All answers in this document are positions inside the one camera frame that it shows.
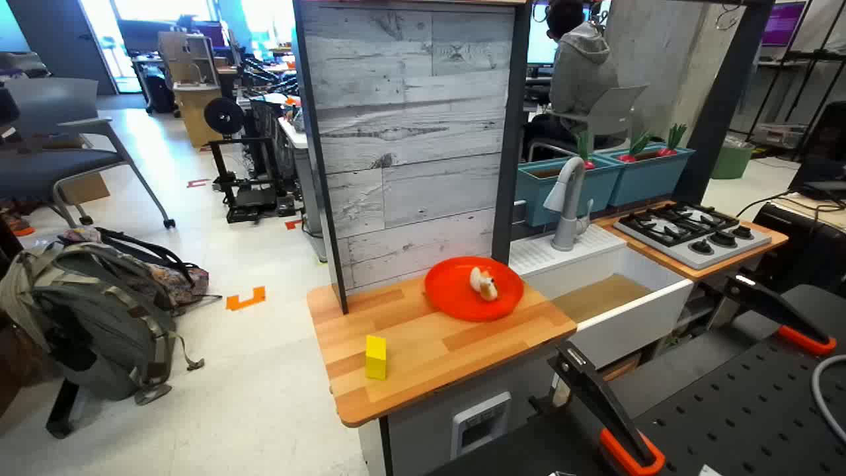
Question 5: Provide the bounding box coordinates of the black wheeled equipment stand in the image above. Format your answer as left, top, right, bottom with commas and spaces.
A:
200, 93, 302, 225

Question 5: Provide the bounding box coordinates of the grey office chair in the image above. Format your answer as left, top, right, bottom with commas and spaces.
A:
0, 74, 178, 232

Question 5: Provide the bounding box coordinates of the orange floor tape marker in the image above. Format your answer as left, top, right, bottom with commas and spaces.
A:
225, 283, 270, 315

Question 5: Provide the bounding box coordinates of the black orange clamp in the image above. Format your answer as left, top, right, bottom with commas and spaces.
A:
545, 340, 670, 476
709, 271, 841, 360

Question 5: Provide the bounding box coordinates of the red round plate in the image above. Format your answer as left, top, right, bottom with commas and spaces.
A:
424, 253, 527, 321

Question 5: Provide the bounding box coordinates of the grey wood panel backsplash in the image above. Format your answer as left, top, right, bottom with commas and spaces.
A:
293, 0, 531, 315

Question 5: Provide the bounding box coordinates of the toy stove top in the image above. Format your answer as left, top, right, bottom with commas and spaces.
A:
613, 201, 771, 271

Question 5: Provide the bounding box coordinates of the white toy sink basin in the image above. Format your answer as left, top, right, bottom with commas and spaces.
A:
507, 221, 696, 373

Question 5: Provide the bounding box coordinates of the grey green backpack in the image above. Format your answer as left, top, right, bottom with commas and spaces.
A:
0, 225, 212, 407

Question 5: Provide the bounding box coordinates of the person in grey hoodie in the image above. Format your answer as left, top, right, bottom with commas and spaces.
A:
524, 0, 622, 152

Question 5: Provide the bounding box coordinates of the black perforated table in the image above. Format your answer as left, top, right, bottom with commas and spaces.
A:
429, 283, 846, 476

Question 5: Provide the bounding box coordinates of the green bucket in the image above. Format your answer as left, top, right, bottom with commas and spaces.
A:
709, 140, 754, 183

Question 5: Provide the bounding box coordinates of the small food item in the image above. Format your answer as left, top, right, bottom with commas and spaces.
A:
467, 263, 502, 303

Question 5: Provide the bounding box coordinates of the yellow block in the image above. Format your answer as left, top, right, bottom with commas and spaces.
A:
362, 333, 392, 382

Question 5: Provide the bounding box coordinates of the tan cardboard cabinet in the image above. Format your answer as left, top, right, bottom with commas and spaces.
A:
157, 28, 228, 151

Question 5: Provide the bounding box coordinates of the wooden butcher block counter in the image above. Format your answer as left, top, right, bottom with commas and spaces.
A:
303, 270, 580, 430

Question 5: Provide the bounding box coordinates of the black metal shelf rack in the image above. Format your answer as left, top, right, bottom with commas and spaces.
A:
726, 0, 846, 152

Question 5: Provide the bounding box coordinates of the white cable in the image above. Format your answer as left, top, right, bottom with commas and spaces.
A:
808, 352, 846, 443

